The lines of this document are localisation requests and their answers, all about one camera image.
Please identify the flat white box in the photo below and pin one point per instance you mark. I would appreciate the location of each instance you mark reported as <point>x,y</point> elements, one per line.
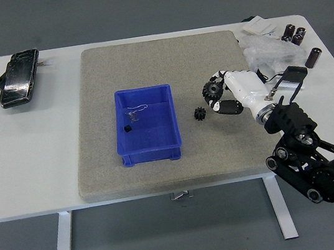
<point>257,25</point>

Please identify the dark green item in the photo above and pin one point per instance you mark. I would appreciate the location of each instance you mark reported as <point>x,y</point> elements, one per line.
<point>245,20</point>

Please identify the black power adapter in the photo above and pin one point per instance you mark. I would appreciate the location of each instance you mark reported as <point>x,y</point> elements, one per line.
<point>295,71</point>

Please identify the grey-brown mat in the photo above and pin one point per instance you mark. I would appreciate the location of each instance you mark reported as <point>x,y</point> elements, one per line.
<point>161,63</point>

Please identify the clear plastic bag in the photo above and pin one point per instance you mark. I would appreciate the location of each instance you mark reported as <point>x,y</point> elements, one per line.
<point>132,116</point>

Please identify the metal table bracket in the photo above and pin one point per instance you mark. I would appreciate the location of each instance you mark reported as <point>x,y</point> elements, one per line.
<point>182,195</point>

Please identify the white flat block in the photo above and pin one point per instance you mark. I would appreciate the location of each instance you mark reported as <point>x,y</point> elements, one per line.
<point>290,85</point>

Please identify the clear bubble wrap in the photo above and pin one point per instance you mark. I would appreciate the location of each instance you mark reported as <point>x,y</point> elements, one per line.
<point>269,51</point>

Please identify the white table leg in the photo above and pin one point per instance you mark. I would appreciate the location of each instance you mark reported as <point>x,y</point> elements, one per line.
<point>63,244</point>
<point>282,211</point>

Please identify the small black cube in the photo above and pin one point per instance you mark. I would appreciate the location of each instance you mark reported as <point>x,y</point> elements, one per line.
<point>127,128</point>

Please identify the small black gear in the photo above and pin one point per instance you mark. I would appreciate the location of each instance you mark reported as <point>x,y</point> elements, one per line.
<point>199,114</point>

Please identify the large black gear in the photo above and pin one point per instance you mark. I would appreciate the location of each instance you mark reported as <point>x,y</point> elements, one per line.
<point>212,88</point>

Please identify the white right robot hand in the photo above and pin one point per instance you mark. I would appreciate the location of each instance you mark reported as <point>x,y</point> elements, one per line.
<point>244,88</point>

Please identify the black wrapped device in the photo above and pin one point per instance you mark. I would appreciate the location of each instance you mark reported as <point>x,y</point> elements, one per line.
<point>17,79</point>

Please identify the dark cylindrical capacitor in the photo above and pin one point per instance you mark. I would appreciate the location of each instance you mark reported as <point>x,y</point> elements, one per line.
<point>301,32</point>
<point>288,31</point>
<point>297,40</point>
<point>313,57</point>

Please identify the blue plastic box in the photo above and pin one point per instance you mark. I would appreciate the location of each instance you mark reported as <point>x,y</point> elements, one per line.
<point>151,124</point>

